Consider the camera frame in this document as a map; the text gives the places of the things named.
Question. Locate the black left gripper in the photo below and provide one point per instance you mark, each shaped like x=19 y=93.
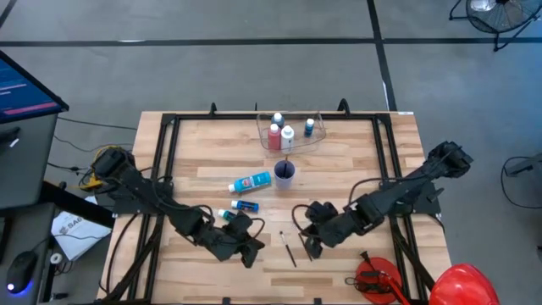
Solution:
x=224 y=239

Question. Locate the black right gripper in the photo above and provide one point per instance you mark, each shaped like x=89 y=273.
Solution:
x=322 y=220

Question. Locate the small green paint bottle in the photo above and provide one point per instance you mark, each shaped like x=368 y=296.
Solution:
x=226 y=214

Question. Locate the small blue paint bottle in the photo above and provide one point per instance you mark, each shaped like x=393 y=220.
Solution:
x=247 y=206
x=309 y=127

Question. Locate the large turquoise paint bottle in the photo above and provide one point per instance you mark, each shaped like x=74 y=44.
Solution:
x=254 y=182

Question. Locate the orange bristle gold ferrule paintbrush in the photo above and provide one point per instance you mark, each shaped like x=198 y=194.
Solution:
x=285 y=167

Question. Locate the large white paint bottle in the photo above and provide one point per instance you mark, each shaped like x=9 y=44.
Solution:
x=287 y=137

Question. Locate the large red paint bottle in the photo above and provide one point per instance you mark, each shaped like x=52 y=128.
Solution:
x=274 y=137

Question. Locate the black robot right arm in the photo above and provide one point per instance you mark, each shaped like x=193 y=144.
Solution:
x=398 y=192

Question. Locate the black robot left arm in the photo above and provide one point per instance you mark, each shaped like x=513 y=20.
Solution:
x=139 y=192

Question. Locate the lilac plastic cup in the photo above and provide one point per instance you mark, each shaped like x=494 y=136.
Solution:
x=283 y=183

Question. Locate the clear plastic bin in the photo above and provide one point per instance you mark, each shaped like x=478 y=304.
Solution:
x=318 y=135

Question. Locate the black clamp hook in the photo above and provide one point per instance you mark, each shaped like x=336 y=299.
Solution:
x=213 y=109
x=344 y=106

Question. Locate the white printed paper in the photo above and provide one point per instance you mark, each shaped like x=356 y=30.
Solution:
x=80 y=235

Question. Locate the white tape roll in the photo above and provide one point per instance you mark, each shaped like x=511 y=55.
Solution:
x=56 y=258

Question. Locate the black desk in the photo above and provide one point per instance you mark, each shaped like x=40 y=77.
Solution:
x=29 y=229

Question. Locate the grey stand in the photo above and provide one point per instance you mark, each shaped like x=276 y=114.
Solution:
x=529 y=165

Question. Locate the black computer mouse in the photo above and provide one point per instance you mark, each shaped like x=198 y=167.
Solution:
x=20 y=271

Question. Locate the grey cabinet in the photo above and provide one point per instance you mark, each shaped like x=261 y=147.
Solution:
x=25 y=161

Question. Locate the blue screen computer monitor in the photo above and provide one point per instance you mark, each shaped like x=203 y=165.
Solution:
x=21 y=93

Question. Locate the black floor fan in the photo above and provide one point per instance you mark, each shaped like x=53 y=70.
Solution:
x=499 y=17

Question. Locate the black metal table frame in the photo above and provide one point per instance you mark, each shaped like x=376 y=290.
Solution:
x=237 y=116

